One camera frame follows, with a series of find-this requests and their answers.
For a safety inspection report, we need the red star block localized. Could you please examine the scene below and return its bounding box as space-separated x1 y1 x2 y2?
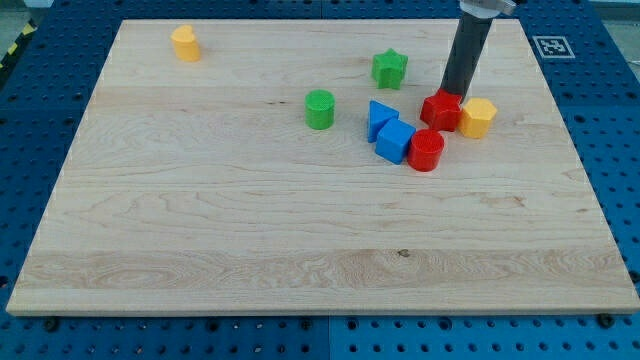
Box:
420 89 462 132

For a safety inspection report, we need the white fiducial marker tag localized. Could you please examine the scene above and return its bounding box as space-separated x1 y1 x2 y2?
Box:
533 35 575 59

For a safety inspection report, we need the yellow hexagon block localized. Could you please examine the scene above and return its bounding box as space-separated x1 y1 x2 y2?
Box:
458 97 497 139

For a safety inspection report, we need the blue triangle block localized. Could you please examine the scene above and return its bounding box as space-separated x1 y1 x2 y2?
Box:
367 100 399 143

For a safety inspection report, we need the green star block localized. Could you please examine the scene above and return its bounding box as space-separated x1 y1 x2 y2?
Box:
371 48 408 90

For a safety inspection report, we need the black bolt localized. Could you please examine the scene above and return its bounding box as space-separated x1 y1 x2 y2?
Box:
43 317 60 333
596 313 616 329

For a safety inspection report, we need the red cylinder block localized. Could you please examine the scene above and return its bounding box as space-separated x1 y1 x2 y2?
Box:
407 129 445 172

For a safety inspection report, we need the wooden board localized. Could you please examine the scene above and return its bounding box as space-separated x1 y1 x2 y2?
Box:
7 19 639 316

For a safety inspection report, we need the green cylinder block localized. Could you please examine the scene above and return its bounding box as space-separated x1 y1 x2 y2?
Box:
305 89 335 130

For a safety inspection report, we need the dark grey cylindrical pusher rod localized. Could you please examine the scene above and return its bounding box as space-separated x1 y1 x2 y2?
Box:
440 12 493 98

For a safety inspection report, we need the blue cube block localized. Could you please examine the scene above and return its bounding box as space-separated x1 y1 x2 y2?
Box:
375 119 416 164

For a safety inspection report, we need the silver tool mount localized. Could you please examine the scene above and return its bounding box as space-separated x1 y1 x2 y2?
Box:
459 0 516 19

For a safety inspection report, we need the black bolt left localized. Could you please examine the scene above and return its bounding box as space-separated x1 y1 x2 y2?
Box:
43 317 60 333

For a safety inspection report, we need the yellow heart block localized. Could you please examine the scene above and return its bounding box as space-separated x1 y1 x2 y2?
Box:
170 25 201 62

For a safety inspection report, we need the black bolt right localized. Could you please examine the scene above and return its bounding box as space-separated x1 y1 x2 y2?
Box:
596 313 616 329

